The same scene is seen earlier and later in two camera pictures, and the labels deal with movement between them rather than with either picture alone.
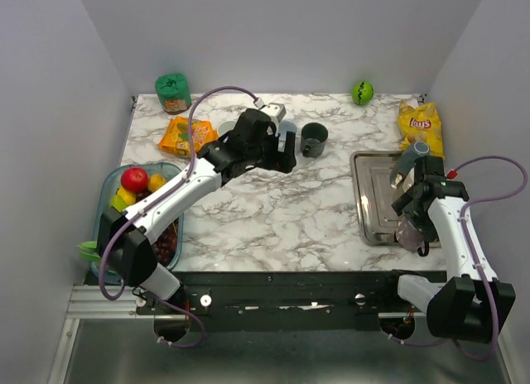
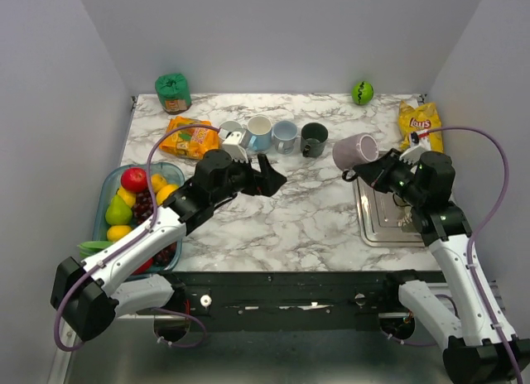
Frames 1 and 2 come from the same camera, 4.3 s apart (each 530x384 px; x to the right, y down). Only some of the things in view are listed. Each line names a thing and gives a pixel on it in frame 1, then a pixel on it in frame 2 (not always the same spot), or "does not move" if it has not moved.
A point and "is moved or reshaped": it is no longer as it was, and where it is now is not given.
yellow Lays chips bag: [421, 124] does not move
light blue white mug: [225, 127] is moved or reshaped
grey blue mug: [286, 126] does not move
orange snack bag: [176, 138] does not move
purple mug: [409, 239] -> [354, 150]
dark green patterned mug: [313, 136] does not move
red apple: [134, 180] does not move
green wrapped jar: [173, 92] does not move
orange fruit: [156, 181] does not move
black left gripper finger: [271, 157] -> [268, 182]
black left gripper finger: [286, 159] -> [267, 169]
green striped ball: [362, 93] does not move
